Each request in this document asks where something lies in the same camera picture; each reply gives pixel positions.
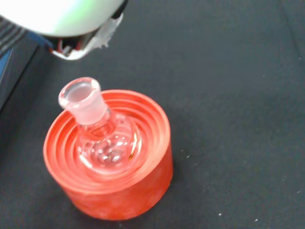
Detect heater with blue base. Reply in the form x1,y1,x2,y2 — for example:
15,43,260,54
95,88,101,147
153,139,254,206
0,15,53,114

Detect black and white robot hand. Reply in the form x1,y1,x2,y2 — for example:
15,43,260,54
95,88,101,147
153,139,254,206
0,0,129,60

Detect red flask support ring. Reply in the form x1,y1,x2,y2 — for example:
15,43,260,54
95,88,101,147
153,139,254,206
42,89,174,221

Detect black bench cloth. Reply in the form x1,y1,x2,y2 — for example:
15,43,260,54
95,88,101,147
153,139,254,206
0,0,305,229

